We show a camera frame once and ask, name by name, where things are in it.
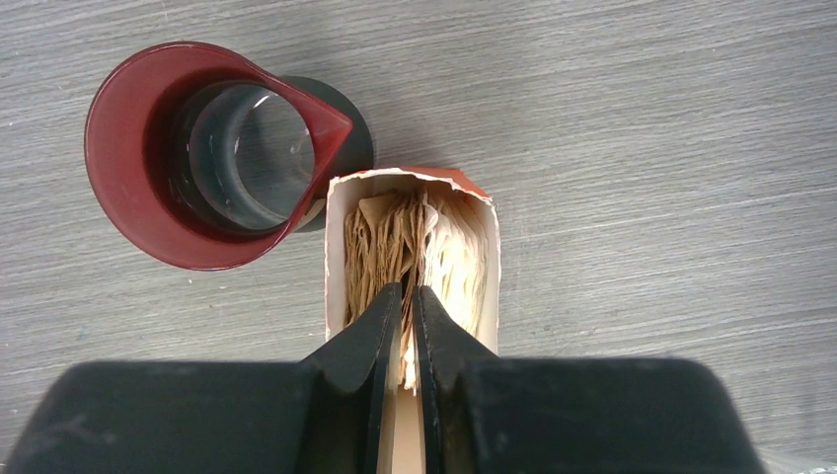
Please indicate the orange coffee filter box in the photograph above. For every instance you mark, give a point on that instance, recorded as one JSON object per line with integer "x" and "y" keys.
{"x": 346, "y": 192}

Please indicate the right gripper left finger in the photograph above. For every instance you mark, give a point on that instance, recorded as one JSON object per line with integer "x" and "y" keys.
{"x": 350, "y": 424}

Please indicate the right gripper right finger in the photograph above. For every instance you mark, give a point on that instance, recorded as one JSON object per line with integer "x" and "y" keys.
{"x": 444, "y": 351}

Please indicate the red and black carafe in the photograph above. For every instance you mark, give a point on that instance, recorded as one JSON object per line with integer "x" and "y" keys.
{"x": 205, "y": 161}

